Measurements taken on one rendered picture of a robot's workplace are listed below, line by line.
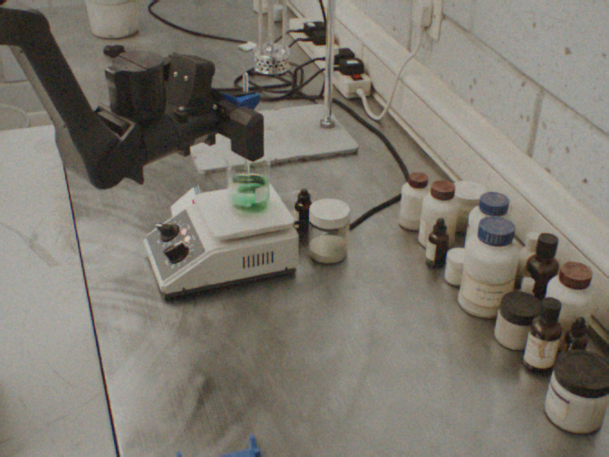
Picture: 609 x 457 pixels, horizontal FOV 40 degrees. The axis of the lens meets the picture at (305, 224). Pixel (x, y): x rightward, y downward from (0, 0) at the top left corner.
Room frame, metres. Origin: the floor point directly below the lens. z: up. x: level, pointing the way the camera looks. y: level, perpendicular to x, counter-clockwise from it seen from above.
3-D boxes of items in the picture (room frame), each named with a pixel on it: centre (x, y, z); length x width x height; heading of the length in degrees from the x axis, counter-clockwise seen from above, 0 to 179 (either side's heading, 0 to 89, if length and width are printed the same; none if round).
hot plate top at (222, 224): (1.02, 0.09, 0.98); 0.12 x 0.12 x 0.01; 21
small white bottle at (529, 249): (0.98, -0.32, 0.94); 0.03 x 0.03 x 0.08
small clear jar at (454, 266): (0.98, -0.22, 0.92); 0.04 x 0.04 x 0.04
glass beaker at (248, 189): (1.03, 0.08, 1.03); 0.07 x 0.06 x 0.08; 80
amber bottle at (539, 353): (0.81, -0.30, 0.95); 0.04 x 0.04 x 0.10
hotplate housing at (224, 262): (1.01, 0.11, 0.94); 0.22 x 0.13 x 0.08; 111
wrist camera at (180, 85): (0.96, 0.15, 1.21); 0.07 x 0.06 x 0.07; 46
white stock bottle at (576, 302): (0.86, -0.34, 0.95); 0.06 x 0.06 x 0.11
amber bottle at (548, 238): (0.93, -0.32, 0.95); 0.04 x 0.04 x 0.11
